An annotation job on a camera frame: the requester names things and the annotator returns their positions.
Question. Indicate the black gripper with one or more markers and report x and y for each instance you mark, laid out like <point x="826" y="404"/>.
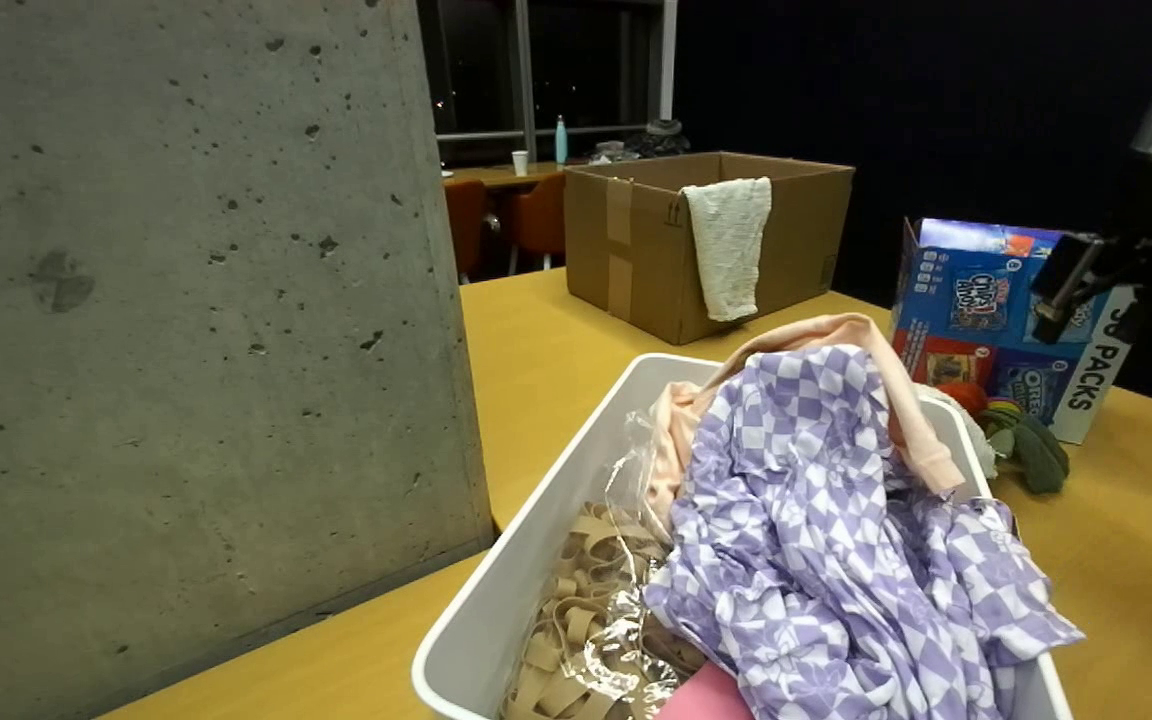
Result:
<point x="1092" y="264"/>

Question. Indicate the blue snack packs box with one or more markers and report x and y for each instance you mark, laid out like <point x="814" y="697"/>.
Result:
<point x="964" y="315"/>

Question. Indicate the turnip plush toy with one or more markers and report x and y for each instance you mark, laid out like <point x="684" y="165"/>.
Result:
<point x="1010" y="440"/>

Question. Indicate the white towel on box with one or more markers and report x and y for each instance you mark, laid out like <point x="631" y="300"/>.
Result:
<point x="730" y="229"/>

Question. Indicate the cardboard box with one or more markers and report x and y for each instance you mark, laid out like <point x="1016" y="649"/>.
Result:
<point x="631" y="237"/>

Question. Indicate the purple checkered cloth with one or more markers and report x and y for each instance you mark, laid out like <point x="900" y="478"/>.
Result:
<point x="826" y="574"/>

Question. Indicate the blue bottle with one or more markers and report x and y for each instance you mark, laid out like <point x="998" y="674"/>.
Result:
<point x="562" y="143"/>

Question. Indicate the white cup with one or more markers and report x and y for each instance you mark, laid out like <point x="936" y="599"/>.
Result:
<point x="518" y="163"/>

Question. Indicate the brown chair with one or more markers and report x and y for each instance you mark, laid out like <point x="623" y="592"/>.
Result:
<point x="535" y="222"/>

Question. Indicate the bag of beige strips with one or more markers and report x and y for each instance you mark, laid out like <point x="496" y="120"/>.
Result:
<point x="592" y="649"/>

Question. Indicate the white plastic bin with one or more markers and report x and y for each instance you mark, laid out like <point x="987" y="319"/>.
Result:
<point x="470" y="652"/>

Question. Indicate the grey concrete pillar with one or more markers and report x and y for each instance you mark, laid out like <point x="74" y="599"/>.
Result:
<point x="235" y="379"/>

